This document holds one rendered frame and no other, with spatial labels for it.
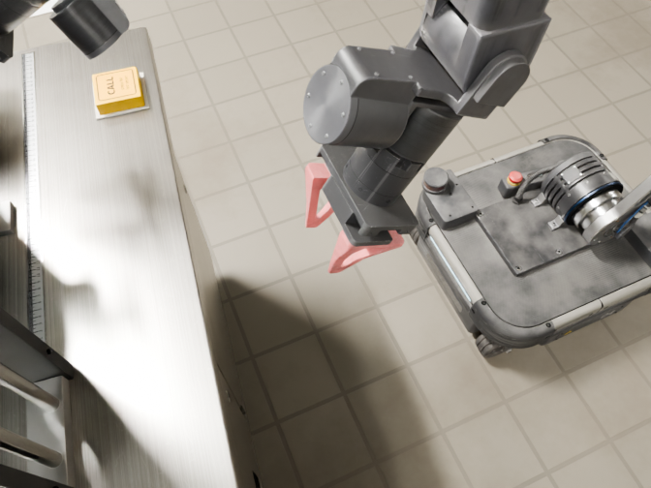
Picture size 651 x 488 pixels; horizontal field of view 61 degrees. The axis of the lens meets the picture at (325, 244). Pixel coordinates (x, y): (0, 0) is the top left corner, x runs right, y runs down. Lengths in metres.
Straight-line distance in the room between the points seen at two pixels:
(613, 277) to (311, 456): 0.93
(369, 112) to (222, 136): 1.71
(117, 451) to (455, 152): 1.64
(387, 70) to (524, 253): 1.20
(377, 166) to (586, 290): 1.17
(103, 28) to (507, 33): 0.47
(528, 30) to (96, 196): 0.62
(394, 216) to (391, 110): 0.12
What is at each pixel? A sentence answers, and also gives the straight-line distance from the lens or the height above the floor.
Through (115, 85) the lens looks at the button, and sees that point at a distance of 0.95.
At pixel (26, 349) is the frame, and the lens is 0.64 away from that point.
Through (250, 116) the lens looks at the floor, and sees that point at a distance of 2.14.
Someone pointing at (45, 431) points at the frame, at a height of 0.92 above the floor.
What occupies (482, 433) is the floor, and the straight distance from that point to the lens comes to 1.62.
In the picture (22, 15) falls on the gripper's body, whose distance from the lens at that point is 0.74.
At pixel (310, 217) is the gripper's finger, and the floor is 1.06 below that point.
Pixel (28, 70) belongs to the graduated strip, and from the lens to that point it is 1.07.
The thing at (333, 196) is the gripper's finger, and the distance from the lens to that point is 0.50.
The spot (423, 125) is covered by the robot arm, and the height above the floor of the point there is 1.21.
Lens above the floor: 1.54
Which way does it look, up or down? 59 degrees down
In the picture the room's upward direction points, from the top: straight up
